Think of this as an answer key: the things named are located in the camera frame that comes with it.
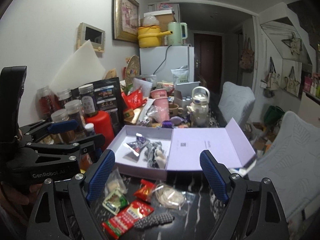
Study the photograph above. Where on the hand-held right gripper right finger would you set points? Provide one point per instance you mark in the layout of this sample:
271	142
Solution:
215	178

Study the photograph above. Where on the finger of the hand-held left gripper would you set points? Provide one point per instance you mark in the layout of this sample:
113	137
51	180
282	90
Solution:
86	143
62	126

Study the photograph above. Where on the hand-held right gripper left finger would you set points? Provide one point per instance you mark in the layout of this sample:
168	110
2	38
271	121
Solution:
100	176

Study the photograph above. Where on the clear packet with beige contents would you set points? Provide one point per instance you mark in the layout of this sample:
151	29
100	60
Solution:
113	183

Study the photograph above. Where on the lavender gift box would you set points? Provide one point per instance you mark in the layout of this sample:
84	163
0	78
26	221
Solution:
200	150

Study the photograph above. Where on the small red foil packet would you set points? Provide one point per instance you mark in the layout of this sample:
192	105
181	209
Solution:
145	191

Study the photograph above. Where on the long red green snack packet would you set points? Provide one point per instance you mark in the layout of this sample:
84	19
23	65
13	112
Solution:
126	216

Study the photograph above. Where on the checkered hair scrunchie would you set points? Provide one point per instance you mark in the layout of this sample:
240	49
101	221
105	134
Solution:
155	221

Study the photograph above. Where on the person's left hand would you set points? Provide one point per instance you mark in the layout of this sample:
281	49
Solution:
17	198

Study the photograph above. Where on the jar with amber contents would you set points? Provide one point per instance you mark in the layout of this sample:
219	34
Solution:
60	116

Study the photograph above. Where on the blue tablet tube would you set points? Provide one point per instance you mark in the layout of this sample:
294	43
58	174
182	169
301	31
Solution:
89	130

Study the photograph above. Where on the jar with brown contents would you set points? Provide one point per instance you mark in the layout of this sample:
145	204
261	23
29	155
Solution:
75	113

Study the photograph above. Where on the red canister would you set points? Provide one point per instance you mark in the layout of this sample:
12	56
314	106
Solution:
100	122

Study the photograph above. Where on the jar with red contents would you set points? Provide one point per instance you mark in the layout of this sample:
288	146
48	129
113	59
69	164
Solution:
45	102

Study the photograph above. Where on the clear plastic jar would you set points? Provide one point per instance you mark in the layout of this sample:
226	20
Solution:
63	96

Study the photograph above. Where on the jar with dark label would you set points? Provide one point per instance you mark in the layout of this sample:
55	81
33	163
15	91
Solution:
87	100

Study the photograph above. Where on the white blue sachet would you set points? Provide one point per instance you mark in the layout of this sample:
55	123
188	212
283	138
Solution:
131	151

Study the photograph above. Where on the small red green box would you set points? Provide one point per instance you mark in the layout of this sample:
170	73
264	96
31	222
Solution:
130	113

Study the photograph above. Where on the purple silver snack packet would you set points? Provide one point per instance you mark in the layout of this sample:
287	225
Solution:
140	139

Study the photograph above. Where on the black stand-up pouch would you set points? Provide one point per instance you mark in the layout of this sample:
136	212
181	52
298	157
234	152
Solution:
107	92

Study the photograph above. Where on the white plush toy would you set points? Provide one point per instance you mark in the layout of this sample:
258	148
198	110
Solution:
161	159

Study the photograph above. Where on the grey checkered cloth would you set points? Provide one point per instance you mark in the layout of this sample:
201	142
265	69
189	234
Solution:
152	152

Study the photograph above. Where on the white foam board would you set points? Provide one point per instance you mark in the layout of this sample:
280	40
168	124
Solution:
80	65

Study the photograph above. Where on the red snack bag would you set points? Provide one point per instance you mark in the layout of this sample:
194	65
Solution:
133	98

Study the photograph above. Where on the purple yarn ball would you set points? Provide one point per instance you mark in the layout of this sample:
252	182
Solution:
168	123

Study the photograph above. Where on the white bear figure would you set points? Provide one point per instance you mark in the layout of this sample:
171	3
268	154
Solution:
191	110

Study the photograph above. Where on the chair with pale quilted cover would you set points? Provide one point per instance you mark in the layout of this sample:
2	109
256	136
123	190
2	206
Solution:
236	102
287	155

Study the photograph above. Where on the white electric kettle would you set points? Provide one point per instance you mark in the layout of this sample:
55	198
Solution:
200	102

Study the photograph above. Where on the brown mug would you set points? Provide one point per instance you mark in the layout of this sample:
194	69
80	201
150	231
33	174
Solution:
173	108

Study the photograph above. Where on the white papers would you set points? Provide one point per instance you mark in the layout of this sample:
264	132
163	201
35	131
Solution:
142	85

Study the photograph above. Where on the pink cup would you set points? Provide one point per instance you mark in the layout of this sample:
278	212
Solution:
160	102

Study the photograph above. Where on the green bag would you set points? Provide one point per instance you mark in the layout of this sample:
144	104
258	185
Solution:
273	113

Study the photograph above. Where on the grey open cardboard box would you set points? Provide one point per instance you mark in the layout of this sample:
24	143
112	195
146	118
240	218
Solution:
187	87

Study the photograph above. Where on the white fridge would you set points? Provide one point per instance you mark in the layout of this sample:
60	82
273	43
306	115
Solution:
152	60

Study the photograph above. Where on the green white pouch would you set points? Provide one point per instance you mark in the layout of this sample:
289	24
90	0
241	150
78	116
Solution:
180	75

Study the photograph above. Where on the cream tote bag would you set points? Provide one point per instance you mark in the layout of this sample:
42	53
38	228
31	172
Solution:
292	81
273	77

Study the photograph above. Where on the dark brown door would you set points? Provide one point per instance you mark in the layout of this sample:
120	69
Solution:
207	57

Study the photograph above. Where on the yellow pot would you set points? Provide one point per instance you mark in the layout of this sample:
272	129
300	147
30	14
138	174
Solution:
148	38

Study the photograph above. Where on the brown hanging bag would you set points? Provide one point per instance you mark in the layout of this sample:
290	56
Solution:
247	55

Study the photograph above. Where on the gold framed picture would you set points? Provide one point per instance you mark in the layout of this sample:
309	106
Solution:
125	12

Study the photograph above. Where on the pale green electric kettle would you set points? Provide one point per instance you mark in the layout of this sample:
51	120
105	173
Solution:
175	33

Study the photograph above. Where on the wall intercom panel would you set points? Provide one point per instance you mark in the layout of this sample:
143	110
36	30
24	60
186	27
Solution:
93	35

